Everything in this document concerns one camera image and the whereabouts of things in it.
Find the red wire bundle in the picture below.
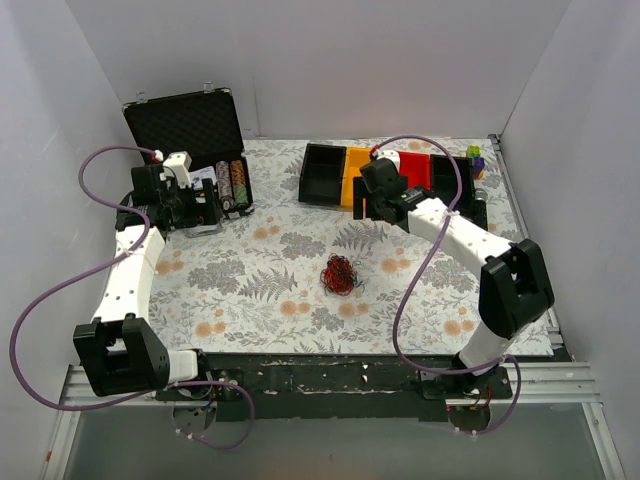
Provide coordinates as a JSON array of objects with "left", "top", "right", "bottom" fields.
[{"left": 320, "top": 252, "right": 370, "bottom": 298}]

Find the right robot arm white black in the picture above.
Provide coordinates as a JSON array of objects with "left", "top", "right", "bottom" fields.
[{"left": 360, "top": 158, "right": 555, "bottom": 398}]

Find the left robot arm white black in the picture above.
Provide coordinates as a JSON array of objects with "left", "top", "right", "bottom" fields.
[{"left": 73, "top": 152, "right": 223, "bottom": 400}]

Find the yellow bin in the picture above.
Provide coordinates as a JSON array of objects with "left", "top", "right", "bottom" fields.
[{"left": 340, "top": 147, "right": 370, "bottom": 209}]

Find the playing card deck white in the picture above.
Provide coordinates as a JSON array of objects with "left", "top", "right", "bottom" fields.
[{"left": 190, "top": 166, "right": 217, "bottom": 189}]

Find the red bin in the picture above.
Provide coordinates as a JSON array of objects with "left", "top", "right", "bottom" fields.
[{"left": 398, "top": 151, "right": 432, "bottom": 190}]

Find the left black bin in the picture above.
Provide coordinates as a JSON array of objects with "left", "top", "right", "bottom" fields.
[{"left": 298, "top": 143, "right": 347, "bottom": 206}]

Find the black bin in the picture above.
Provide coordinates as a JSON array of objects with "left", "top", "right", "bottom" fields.
[
  {"left": 298, "top": 143, "right": 347, "bottom": 206},
  {"left": 430, "top": 155, "right": 475, "bottom": 219}
]

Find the right black bin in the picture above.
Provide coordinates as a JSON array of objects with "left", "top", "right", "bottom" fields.
[{"left": 430, "top": 155, "right": 475, "bottom": 219}]

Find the black poker chip case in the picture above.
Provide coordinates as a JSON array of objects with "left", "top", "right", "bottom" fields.
[{"left": 122, "top": 86, "right": 254, "bottom": 237}]

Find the colourful toy block train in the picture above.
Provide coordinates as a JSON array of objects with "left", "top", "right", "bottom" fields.
[{"left": 466, "top": 145, "right": 486, "bottom": 180}]

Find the black microphone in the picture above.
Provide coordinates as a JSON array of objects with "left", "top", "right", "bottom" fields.
[{"left": 473, "top": 188, "right": 488, "bottom": 230}]

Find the floral table mat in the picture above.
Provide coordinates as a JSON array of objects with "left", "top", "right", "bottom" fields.
[{"left": 147, "top": 136, "right": 553, "bottom": 357}]

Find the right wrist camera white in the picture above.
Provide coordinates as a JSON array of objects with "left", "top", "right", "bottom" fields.
[{"left": 375, "top": 149, "right": 401, "bottom": 171}]

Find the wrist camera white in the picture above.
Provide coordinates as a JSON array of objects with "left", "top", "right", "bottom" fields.
[
  {"left": 375, "top": 149, "right": 401, "bottom": 171},
  {"left": 163, "top": 151, "right": 192, "bottom": 188}
]

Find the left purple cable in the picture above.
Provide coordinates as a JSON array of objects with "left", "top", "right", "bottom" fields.
[{"left": 8, "top": 144, "right": 256, "bottom": 450}]

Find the purple cable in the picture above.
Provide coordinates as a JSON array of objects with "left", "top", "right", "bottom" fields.
[
  {"left": 8, "top": 144, "right": 256, "bottom": 450},
  {"left": 369, "top": 133, "right": 523, "bottom": 442}
]

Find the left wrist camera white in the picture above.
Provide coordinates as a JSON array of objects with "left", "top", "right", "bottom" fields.
[{"left": 163, "top": 151, "right": 192, "bottom": 188}]

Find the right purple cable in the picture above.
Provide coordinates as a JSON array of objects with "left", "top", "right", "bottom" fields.
[{"left": 369, "top": 133, "right": 523, "bottom": 442}]

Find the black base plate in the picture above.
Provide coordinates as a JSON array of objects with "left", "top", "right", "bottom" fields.
[{"left": 156, "top": 353, "right": 514, "bottom": 422}]

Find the aluminium rail frame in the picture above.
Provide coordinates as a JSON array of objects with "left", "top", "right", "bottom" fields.
[{"left": 41, "top": 363, "right": 626, "bottom": 480}]

